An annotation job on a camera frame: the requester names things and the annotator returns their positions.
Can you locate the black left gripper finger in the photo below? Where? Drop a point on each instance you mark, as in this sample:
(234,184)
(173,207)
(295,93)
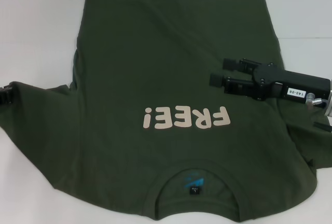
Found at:
(6,88)
(5,98)

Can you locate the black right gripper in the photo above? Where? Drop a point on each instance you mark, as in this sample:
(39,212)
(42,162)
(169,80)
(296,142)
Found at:
(298,84)

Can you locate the dark green FREE! t-shirt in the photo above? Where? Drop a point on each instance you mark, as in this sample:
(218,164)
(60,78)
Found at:
(155,66)

